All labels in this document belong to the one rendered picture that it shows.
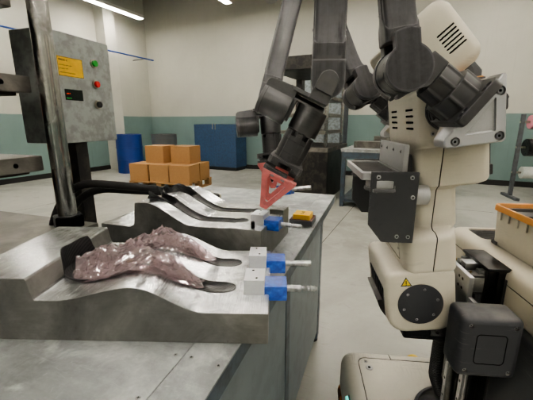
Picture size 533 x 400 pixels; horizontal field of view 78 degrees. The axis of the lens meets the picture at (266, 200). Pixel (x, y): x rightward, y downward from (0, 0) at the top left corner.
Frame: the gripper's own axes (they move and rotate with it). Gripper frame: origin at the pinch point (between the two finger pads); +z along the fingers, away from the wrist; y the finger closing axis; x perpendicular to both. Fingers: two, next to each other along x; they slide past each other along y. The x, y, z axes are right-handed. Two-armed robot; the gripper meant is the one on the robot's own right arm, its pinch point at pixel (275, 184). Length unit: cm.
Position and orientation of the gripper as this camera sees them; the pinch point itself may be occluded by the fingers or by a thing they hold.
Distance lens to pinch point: 95.4
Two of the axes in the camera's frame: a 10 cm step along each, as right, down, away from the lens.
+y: -3.3, 1.0, -9.4
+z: 0.9, 9.9, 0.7
